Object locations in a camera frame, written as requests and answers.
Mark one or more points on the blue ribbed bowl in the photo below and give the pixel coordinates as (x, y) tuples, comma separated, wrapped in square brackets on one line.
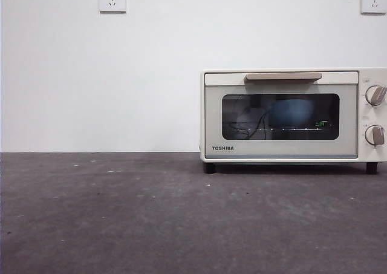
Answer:
[(287, 113)]

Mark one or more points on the glass-windowed cream oven door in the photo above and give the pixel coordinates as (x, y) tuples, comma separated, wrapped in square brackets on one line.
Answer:
[(287, 148)]

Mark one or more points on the black oven foot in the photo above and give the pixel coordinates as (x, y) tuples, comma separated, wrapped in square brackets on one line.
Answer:
[(372, 168), (209, 168)]

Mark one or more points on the cream Toshiba toaster oven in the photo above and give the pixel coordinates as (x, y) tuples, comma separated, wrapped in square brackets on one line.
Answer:
[(373, 113)]

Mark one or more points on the beige oven knob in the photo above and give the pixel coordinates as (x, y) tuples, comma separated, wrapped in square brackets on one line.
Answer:
[(375, 134), (375, 95)]

